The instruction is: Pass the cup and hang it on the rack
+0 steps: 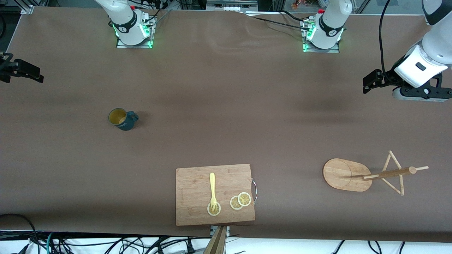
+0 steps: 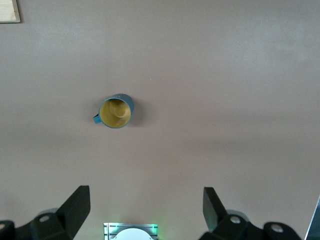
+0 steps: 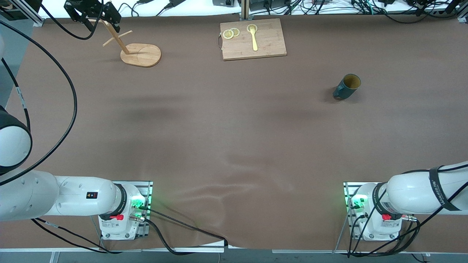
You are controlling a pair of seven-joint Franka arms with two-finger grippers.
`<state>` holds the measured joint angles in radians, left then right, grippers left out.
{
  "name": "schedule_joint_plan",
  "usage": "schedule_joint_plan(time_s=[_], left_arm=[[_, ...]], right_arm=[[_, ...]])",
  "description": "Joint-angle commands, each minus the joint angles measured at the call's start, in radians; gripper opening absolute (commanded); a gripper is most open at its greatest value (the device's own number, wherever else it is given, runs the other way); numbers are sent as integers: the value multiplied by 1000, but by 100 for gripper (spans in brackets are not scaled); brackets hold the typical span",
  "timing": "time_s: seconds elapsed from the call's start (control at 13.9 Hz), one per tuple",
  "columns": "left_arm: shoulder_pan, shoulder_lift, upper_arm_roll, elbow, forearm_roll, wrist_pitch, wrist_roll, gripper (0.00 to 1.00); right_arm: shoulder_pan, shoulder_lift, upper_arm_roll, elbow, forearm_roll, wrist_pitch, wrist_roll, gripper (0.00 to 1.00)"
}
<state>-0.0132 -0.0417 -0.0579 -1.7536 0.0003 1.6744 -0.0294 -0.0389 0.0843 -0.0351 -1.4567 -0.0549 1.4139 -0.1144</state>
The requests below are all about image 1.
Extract teal cup yellow inside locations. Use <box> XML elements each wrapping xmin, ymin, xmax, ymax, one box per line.
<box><xmin>108</xmin><ymin>108</ymin><xmax>139</xmax><ymax>131</ymax></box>

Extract wooden mug rack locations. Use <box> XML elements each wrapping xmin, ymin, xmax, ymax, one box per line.
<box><xmin>323</xmin><ymin>151</ymin><xmax>429</xmax><ymax>196</ymax></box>

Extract silver power strip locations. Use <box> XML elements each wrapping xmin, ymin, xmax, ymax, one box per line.
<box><xmin>207</xmin><ymin>0</ymin><xmax>258</xmax><ymax>12</ymax></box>

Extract yellow plastic fork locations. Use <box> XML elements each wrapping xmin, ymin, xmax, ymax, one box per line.
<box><xmin>209</xmin><ymin>173</ymin><xmax>218</xmax><ymax>213</ymax></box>

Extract bamboo cutting board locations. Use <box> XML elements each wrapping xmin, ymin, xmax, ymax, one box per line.
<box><xmin>176</xmin><ymin>164</ymin><xmax>256</xmax><ymax>226</ymax></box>

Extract wooden strut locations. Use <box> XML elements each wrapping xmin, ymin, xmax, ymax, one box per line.
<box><xmin>203</xmin><ymin>226</ymin><xmax>227</xmax><ymax>254</ymax></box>

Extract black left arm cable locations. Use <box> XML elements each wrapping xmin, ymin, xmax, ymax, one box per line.
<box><xmin>379</xmin><ymin>0</ymin><xmax>393</xmax><ymax>84</ymax></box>

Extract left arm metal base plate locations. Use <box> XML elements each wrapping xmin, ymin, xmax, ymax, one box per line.
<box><xmin>302</xmin><ymin>19</ymin><xmax>340</xmax><ymax>53</ymax></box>

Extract black looped cable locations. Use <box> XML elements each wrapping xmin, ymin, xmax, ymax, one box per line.
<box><xmin>0</xmin><ymin>213</ymin><xmax>38</xmax><ymax>254</ymax></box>

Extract tangled black cable bundle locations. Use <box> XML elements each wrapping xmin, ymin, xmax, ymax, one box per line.
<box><xmin>53</xmin><ymin>236</ymin><xmax>198</xmax><ymax>254</ymax></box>

